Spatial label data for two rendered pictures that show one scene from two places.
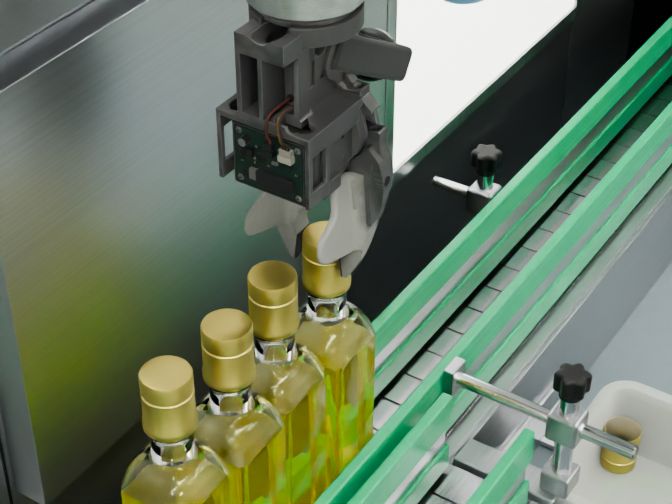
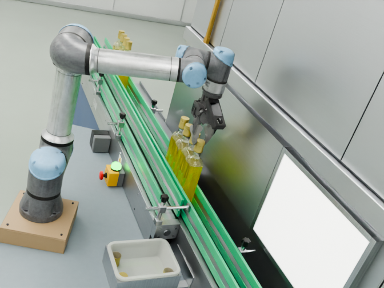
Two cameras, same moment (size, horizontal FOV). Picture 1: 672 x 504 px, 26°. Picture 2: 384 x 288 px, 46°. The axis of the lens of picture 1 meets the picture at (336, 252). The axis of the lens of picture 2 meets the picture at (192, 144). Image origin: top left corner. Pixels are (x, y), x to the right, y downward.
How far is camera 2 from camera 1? 1.97 m
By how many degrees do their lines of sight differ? 92
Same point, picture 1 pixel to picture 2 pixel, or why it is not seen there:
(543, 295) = (206, 253)
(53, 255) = not seen: hidden behind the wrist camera
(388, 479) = (172, 185)
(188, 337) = (218, 171)
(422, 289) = (216, 220)
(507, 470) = (158, 192)
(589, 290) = (207, 277)
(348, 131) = (199, 112)
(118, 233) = (221, 131)
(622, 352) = not seen: outside the picture
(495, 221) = (232, 250)
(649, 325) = not seen: outside the picture
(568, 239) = (214, 252)
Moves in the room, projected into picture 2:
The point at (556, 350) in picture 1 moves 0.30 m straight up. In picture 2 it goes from (196, 265) to (222, 195)
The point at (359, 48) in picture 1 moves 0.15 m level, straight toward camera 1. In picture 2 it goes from (208, 105) to (175, 87)
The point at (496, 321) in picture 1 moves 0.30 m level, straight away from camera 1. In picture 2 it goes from (198, 223) to (266, 278)
